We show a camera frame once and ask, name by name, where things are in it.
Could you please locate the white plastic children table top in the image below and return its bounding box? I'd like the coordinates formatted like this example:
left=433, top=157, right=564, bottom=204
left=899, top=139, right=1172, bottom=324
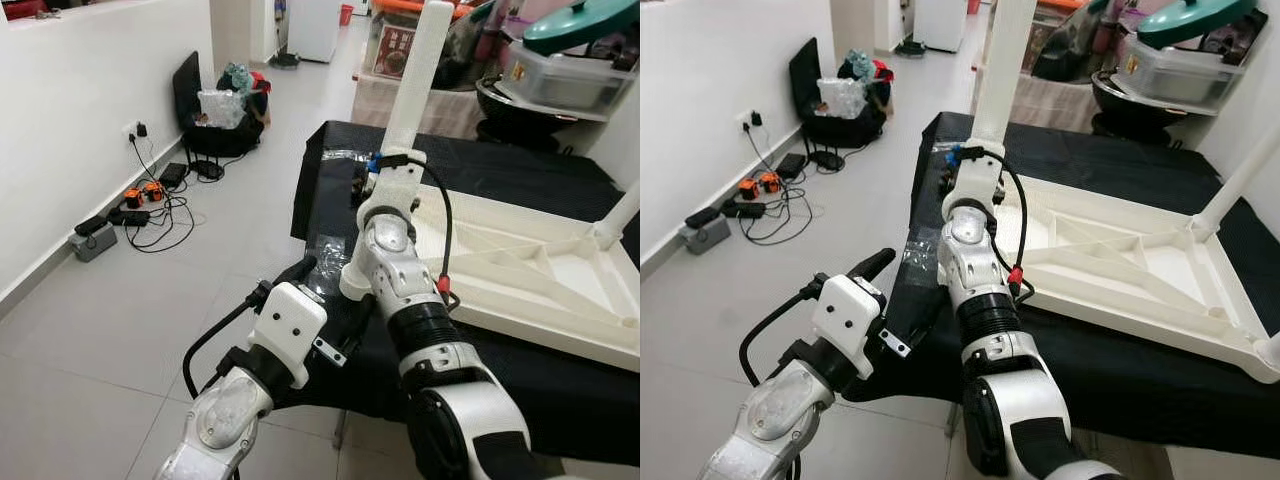
left=990, top=172, right=1280, bottom=386
left=340, top=175, right=641, bottom=373

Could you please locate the beige cloth covered shelf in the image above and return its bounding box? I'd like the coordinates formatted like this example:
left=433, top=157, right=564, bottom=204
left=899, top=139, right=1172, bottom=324
left=1010, top=72, right=1101, bottom=131
left=350, top=75, right=491, bottom=141

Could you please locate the black bag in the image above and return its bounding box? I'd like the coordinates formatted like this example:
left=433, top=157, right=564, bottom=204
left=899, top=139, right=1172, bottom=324
left=185, top=95, right=271, bottom=159
left=800, top=85, right=891, bottom=149

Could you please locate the black tablecloth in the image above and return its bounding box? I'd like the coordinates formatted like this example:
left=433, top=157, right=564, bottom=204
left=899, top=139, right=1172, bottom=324
left=845, top=112, right=1280, bottom=451
left=290, top=120, right=641, bottom=466

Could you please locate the clear crumpled plastic bag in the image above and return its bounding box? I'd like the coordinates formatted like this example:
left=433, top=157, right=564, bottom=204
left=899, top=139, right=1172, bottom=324
left=817, top=78, right=866, bottom=119
left=197, top=88, right=246, bottom=129

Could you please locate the red printed box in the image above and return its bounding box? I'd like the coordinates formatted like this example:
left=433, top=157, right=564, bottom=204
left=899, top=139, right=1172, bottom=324
left=372, top=22, right=416, bottom=79

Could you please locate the white cabinet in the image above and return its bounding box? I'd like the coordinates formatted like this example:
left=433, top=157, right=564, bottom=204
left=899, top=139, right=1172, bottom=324
left=915, top=0, right=969, bottom=53
left=288, top=0, right=346, bottom=63

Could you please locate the grey floor box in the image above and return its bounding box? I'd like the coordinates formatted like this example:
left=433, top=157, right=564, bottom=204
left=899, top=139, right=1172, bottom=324
left=683, top=207, right=733, bottom=256
left=70, top=215, right=119, bottom=263

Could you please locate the large black bowl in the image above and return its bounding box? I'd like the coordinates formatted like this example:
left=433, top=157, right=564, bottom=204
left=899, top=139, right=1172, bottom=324
left=475, top=78, right=606, bottom=151
left=1090, top=70, right=1216, bottom=141

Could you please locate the black chair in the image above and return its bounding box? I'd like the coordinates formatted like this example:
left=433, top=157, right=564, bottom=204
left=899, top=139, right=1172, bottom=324
left=172, top=50, right=206, bottom=136
left=788, top=38, right=823, bottom=121

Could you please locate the green pot lid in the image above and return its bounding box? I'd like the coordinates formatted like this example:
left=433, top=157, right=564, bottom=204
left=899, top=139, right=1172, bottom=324
left=520, top=0, right=641, bottom=56
left=1135, top=0, right=1261, bottom=49

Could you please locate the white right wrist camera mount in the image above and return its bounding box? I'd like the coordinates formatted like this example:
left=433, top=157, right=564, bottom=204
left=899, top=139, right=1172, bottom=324
left=942, top=145, right=1006, bottom=216
left=358, top=152, right=426, bottom=226

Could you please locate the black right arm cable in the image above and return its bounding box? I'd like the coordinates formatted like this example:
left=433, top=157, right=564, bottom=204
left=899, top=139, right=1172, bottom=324
left=370, top=152, right=461, bottom=309
left=955, top=145, right=1036, bottom=306

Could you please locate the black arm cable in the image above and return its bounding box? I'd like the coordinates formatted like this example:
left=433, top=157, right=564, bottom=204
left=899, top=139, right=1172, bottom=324
left=955, top=145, right=1036, bottom=306
left=740, top=283, right=826, bottom=386
left=183, top=290, right=266, bottom=399
left=370, top=152, right=461, bottom=309

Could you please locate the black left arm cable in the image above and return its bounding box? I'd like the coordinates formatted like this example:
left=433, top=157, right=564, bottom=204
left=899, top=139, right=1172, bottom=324
left=740, top=283, right=826, bottom=386
left=183, top=290, right=266, bottom=399

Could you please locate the black floor cable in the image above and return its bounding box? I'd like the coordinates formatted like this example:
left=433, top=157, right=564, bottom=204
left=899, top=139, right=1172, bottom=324
left=125, top=135, right=196, bottom=253
left=742, top=125, right=816, bottom=246

